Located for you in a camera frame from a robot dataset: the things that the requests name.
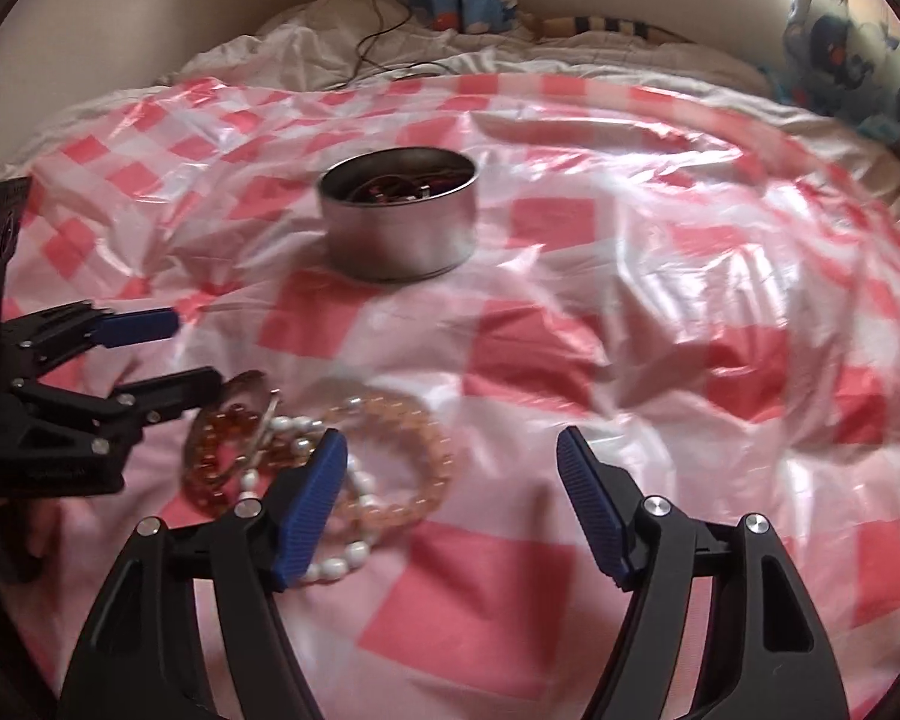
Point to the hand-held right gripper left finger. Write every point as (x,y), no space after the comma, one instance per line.
(307,517)

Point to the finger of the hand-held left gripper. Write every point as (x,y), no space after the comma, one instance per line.
(172,390)
(139,326)

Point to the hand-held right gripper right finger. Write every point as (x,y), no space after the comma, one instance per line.
(592,510)

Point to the thin silver bangle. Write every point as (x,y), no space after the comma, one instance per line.
(264,427)

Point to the round metal tin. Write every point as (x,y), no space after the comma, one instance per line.
(401,240)

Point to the red checkered plastic sheet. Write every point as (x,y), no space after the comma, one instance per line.
(607,277)

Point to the striped pillow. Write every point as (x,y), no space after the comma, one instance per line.
(607,26)

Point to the wide whale print curtain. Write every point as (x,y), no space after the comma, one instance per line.
(847,52)

